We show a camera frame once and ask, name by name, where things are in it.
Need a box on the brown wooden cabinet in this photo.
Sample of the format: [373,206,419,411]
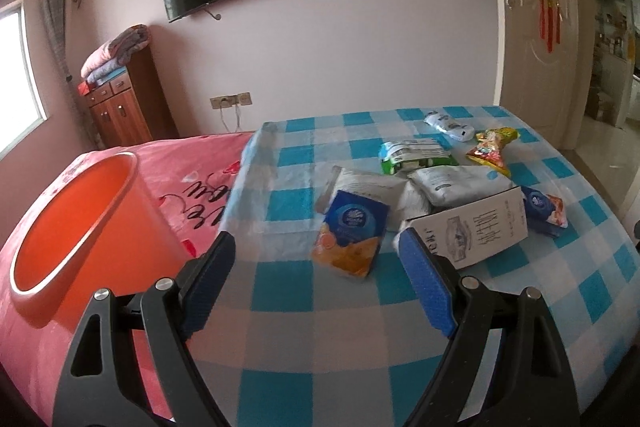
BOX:
[82,44,180,152]

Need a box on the grey patterned curtain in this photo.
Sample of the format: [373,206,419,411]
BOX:
[40,0,73,82]

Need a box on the green and white snack packet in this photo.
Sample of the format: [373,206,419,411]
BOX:
[378,138,458,176]

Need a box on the flat white plastic packet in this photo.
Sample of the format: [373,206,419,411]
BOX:
[316,166,416,228]

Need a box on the folded blankets pile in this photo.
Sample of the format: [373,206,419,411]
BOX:
[80,24,151,85]

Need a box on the wall power outlet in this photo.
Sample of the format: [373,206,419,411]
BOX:
[210,93,252,110]

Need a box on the small blue snack packet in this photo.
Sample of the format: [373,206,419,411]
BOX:
[521,186,569,239]

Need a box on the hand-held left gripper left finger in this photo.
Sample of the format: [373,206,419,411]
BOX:
[52,231,237,427]

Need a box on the orange plastic bucket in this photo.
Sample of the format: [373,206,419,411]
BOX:
[9,150,201,333]

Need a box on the blue and orange snack packet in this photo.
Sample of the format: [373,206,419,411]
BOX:
[311,190,391,280]

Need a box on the pink printed blanket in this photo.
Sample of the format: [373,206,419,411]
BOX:
[0,133,256,408]

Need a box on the window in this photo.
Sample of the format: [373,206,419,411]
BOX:
[0,0,48,158]

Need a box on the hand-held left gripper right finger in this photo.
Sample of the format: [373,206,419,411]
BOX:
[398,227,583,427]

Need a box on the colourful candy wrapper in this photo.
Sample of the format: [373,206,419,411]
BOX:
[465,128,521,178]

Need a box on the crumpled white plastic wrapper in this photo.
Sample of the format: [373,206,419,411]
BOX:
[391,181,432,250]

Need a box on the grey white pouch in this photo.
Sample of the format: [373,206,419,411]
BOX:
[407,167,516,208]

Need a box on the blue checkered cloth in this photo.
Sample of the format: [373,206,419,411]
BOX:
[187,106,640,427]

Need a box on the white power cable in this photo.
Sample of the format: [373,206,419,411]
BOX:
[220,104,246,132]

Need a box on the white printed card box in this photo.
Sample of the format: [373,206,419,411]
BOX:
[407,187,529,270]

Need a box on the white door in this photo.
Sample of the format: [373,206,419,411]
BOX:
[480,0,596,148]

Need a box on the cluttered shelf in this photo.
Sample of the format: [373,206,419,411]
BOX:
[585,0,640,128]

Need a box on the white lotion bottle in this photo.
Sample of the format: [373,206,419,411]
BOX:
[424,111,476,142]

